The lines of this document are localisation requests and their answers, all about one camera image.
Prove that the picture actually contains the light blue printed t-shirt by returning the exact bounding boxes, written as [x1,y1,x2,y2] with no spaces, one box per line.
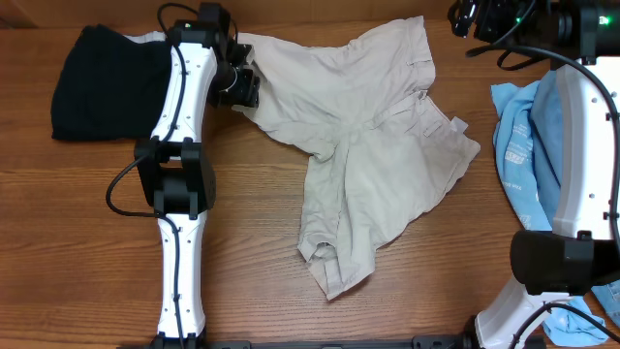
[490,81,608,347]

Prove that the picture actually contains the blue denim jeans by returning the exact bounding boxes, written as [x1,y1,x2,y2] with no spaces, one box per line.
[530,70,620,327]

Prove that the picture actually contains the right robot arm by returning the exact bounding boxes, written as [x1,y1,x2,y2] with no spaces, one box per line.
[413,1,619,348]

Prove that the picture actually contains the white folded garment under black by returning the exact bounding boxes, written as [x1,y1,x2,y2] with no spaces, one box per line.
[125,31,166,44]

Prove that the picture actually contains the beige shorts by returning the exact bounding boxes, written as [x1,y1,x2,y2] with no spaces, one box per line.
[240,16,481,299]

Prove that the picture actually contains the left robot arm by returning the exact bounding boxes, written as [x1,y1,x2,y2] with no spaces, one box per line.
[135,3,260,348]

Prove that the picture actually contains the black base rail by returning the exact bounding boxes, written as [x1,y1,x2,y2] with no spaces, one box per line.
[115,333,547,349]

